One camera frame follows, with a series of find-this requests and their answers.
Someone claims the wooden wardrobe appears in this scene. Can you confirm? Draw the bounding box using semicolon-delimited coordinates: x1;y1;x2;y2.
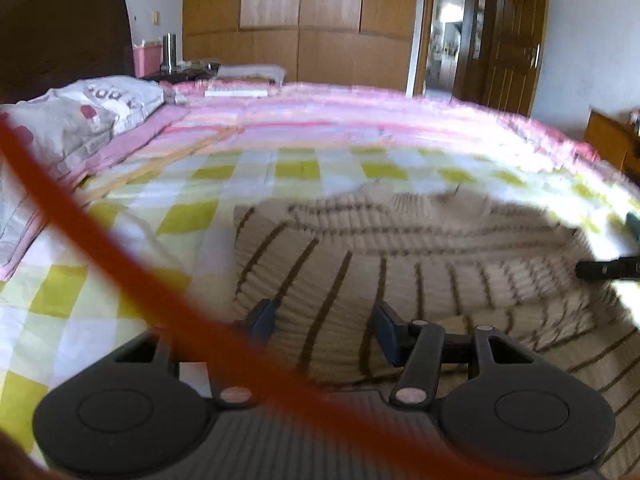
182;0;436;93

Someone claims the grey cloth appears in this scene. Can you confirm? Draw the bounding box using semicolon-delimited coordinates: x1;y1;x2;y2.
215;62;288;86

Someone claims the beige striped knit sweater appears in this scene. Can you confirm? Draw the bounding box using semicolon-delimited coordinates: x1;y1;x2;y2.
232;182;640;480

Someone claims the pink striped quilt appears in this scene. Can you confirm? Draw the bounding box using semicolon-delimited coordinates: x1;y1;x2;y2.
75;80;601;161

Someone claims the dark wooden door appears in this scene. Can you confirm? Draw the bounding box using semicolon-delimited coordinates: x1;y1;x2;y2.
452;0;551;118

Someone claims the pink storage box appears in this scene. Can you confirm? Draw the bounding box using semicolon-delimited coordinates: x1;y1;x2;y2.
132;40;165;78

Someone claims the wooden cabinet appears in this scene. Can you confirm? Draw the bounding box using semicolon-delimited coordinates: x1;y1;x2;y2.
584;107;640;176

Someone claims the yellow white checkered bed sheet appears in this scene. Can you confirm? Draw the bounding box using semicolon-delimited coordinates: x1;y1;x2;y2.
0;145;640;466

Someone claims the orange strap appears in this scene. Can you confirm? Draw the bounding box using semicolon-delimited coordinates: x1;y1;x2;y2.
0;112;506;480

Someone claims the dark brown headboard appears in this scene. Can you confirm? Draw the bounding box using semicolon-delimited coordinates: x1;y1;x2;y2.
0;0;136;106

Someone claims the dark nightstand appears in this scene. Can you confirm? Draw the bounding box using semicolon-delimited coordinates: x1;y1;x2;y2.
140;60;221;83

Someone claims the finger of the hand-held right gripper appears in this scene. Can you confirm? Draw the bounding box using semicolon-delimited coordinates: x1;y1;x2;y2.
575;255;640;281

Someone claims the metal thermos bottle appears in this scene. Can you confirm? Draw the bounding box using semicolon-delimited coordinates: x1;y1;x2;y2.
161;32;178;72

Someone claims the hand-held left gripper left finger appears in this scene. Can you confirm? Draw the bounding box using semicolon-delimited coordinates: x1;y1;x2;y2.
107;299;278;408

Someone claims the white flat object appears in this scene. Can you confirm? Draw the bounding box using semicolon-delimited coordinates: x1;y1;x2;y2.
204;85;271;99

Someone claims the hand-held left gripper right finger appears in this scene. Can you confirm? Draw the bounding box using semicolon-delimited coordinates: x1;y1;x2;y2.
374;302;551;407

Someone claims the white pillow with pink print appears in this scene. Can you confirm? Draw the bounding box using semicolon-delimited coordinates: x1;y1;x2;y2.
0;75;166;278

